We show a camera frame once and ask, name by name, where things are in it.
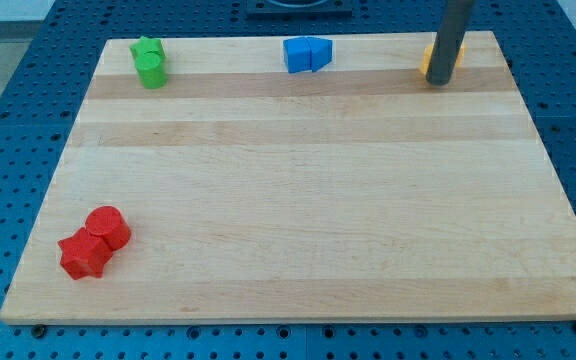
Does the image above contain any blue cube block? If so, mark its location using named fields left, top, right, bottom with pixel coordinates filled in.
left=283, top=37, right=311, bottom=73

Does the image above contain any blue triangle block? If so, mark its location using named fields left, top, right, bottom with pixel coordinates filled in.
left=306, top=37, right=333, bottom=72

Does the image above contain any wooden board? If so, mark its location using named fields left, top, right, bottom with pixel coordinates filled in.
left=0, top=31, right=576, bottom=325

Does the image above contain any green cylinder block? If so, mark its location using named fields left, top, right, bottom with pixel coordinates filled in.
left=135, top=52, right=168, bottom=89

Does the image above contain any red cylinder block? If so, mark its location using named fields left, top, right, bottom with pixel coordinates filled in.
left=85, top=206, right=131, bottom=250

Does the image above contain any yellow block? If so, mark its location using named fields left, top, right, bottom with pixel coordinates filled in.
left=419, top=43, right=467, bottom=75

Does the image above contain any green star block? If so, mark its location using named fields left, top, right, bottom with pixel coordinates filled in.
left=129, top=36, right=166, bottom=60

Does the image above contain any red star block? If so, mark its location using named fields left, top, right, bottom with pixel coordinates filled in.
left=57, top=228, right=113, bottom=280

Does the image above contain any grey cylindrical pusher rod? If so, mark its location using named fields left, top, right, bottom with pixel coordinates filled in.
left=426, top=0, right=475, bottom=86

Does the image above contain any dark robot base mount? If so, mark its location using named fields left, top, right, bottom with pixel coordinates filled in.
left=244, top=0, right=354, bottom=17

